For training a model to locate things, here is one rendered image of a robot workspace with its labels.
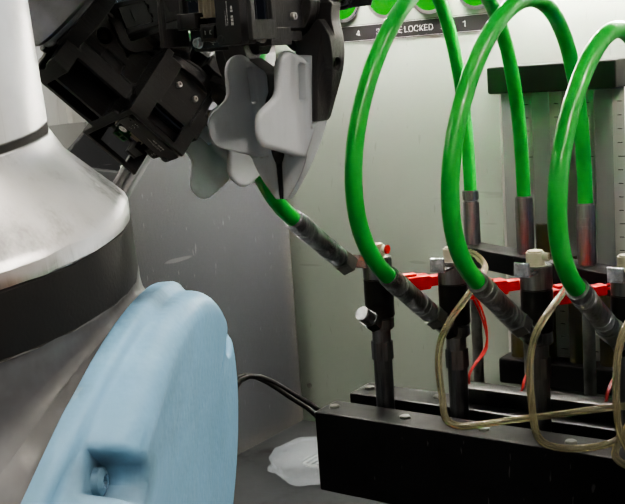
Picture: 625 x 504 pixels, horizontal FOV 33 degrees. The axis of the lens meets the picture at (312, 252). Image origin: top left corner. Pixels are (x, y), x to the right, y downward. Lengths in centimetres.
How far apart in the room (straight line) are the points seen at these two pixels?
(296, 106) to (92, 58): 18
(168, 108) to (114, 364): 57
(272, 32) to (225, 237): 71
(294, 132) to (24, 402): 47
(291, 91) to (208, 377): 42
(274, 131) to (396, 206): 69
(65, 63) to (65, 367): 56
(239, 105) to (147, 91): 11
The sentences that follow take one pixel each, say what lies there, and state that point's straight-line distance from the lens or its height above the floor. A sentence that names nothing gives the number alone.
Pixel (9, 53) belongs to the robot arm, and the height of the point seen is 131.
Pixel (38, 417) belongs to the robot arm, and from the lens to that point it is 21.
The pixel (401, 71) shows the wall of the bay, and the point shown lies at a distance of 129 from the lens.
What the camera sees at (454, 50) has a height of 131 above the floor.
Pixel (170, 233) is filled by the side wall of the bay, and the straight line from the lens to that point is 124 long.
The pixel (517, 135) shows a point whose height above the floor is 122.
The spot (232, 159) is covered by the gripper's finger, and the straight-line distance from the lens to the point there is 81.
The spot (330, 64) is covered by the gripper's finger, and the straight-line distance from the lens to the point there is 65.
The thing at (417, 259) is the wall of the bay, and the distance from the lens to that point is 131.
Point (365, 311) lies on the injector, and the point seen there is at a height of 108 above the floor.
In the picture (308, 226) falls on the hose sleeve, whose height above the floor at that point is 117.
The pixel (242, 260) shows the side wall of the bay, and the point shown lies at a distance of 134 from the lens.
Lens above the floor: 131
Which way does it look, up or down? 10 degrees down
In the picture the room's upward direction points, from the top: 4 degrees counter-clockwise
